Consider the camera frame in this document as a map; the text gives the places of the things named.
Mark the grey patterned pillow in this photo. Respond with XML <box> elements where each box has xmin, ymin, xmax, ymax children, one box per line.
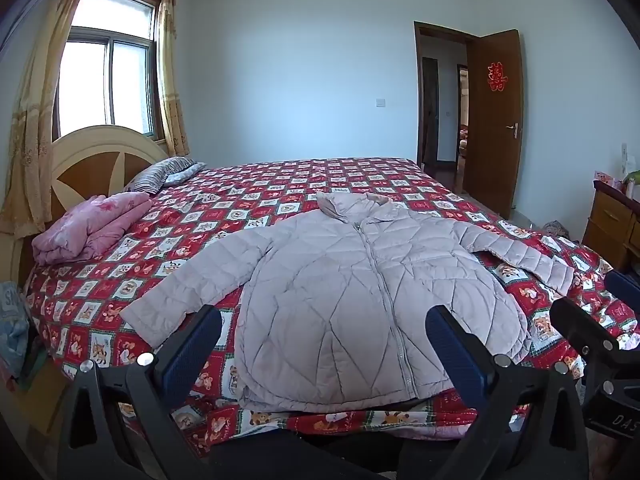
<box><xmin>162</xmin><ymin>161</ymin><xmax>207</xmax><ymax>187</ymax></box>

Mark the window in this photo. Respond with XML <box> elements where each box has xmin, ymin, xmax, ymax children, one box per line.
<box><xmin>52</xmin><ymin>0</ymin><xmax>161</xmax><ymax>143</ymax></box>

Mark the striped pillow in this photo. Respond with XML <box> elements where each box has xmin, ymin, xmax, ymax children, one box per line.
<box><xmin>122</xmin><ymin>156</ymin><xmax>198</xmax><ymax>196</ymax></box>

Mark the red paper door decoration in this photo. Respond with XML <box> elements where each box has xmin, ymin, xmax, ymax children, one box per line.
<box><xmin>487</xmin><ymin>62</ymin><xmax>508</xmax><ymax>92</ymax></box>

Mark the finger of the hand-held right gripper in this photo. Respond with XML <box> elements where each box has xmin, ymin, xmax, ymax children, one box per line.
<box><xmin>549</xmin><ymin>297</ymin><xmax>623</xmax><ymax>376</ymax></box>
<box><xmin>604</xmin><ymin>270</ymin><xmax>640</xmax><ymax>311</ymax></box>

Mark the blue plastic bag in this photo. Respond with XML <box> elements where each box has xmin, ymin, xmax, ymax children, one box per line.
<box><xmin>0</xmin><ymin>280</ymin><xmax>31</xmax><ymax>378</ymax></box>

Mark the cream and wood headboard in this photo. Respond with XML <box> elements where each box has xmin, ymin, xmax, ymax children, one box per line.
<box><xmin>10</xmin><ymin>125</ymin><xmax>168</xmax><ymax>286</ymax></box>

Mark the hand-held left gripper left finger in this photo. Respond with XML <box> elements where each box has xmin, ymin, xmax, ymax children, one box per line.
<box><xmin>57</xmin><ymin>304</ymin><xmax>223</xmax><ymax>480</ymax></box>

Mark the wide beige curtain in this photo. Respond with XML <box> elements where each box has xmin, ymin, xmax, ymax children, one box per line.
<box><xmin>0</xmin><ymin>0</ymin><xmax>98</xmax><ymax>238</ymax></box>

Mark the brown wooden door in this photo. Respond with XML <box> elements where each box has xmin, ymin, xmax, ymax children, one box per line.
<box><xmin>462</xmin><ymin>30</ymin><xmax>523</xmax><ymax>221</ymax></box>

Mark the pink folded quilt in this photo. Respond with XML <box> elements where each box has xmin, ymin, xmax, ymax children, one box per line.
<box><xmin>31</xmin><ymin>192</ymin><xmax>153</xmax><ymax>265</ymax></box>

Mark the red checked printed blanket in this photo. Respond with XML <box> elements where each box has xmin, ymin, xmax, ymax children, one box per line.
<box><xmin>22</xmin><ymin>157</ymin><xmax>640</xmax><ymax>458</ymax></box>

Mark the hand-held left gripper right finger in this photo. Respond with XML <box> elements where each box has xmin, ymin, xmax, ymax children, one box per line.
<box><xmin>425</xmin><ymin>305</ymin><xmax>591</xmax><ymax>480</ymax></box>

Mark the wooden dresser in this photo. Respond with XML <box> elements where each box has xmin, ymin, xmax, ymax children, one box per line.
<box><xmin>581</xmin><ymin>180</ymin><xmax>640</xmax><ymax>273</ymax></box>

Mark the brown door frame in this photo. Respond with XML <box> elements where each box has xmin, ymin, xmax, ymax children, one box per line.
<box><xmin>414</xmin><ymin>21</ymin><xmax>481</xmax><ymax>173</ymax></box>

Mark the pale pink quilted jacket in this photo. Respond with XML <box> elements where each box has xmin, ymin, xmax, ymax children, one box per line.
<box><xmin>120</xmin><ymin>191</ymin><xmax>576</xmax><ymax>413</ymax></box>

